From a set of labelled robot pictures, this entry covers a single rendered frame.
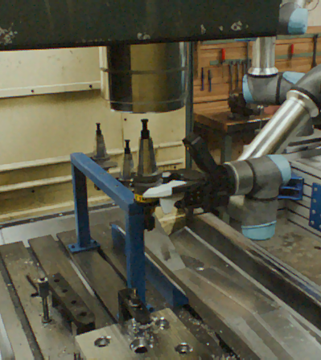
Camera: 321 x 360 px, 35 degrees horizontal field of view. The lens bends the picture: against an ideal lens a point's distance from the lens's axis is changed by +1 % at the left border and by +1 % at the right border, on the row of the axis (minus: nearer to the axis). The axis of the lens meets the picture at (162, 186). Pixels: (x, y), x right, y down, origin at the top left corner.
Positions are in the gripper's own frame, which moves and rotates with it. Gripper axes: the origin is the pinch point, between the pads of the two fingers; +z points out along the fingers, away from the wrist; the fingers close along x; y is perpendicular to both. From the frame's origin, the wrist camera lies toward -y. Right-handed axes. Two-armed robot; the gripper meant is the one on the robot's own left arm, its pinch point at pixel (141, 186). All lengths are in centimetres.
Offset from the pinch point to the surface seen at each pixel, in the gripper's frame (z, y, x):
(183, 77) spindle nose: -5.3, -21.5, -6.7
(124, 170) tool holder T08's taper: -9.7, 7.8, 31.9
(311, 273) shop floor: -176, 132, 124
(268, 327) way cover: -46, 57, 13
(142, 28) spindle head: 5.0, -30.2, -12.3
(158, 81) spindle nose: 0.2, -21.4, -7.8
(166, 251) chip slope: -43, 59, 73
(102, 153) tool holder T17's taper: -12, 9, 53
